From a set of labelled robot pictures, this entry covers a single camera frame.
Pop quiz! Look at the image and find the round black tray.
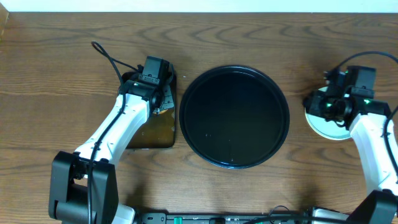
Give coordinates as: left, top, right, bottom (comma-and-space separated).
179, 65, 290, 169

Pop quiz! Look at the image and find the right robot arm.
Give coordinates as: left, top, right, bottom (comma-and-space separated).
303, 66, 397, 223

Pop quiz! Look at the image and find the black rectangular water tray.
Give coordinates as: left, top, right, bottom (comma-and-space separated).
118, 72, 176, 149

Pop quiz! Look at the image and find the green orange sponge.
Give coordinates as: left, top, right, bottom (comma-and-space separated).
153, 108, 173, 116

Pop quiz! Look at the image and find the light green plate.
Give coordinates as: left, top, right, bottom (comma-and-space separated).
303, 86, 351, 141

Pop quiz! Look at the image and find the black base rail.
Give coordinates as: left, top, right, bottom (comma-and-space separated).
136, 205, 352, 224

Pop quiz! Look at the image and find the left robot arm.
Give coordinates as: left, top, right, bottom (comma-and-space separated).
49, 94, 149, 223

